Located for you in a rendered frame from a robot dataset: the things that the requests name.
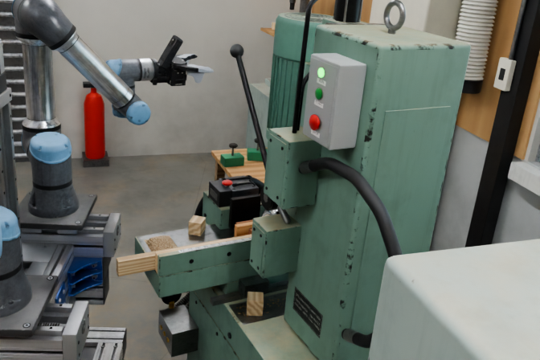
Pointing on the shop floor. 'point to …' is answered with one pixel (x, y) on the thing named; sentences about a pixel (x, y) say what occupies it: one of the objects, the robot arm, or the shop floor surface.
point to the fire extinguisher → (94, 129)
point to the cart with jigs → (239, 162)
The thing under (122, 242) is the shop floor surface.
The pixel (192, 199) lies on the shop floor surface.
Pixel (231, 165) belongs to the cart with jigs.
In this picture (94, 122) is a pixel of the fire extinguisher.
